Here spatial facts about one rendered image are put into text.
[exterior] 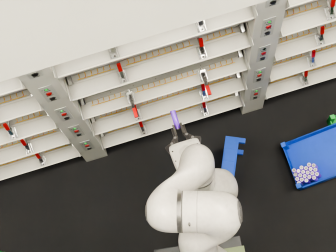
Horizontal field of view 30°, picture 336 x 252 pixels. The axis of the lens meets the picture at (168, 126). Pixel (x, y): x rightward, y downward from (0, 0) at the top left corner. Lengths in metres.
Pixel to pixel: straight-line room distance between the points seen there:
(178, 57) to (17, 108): 0.55
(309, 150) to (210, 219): 1.27
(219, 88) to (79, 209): 0.79
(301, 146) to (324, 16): 0.74
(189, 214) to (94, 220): 1.25
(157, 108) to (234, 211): 1.01
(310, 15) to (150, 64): 0.54
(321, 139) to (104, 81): 1.04
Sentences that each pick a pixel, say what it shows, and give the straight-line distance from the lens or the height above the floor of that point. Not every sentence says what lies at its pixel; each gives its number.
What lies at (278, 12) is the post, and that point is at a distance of 1.91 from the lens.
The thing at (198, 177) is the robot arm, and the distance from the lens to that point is 1.54.
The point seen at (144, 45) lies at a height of 0.92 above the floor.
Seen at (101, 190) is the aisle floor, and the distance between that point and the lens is 2.69.
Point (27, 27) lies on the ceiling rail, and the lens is 0.19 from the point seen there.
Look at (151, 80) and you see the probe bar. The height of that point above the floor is 0.56.
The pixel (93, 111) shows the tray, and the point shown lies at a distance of 2.23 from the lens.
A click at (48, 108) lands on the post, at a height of 0.71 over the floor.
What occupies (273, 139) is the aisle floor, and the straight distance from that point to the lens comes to 2.71.
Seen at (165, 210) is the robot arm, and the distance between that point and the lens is 1.46.
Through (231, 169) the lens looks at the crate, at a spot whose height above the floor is 0.20.
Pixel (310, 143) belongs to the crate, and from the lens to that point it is 2.68.
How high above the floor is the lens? 2.59
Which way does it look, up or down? 73 degrees down
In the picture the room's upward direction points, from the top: 13 degrees counter-clockwise
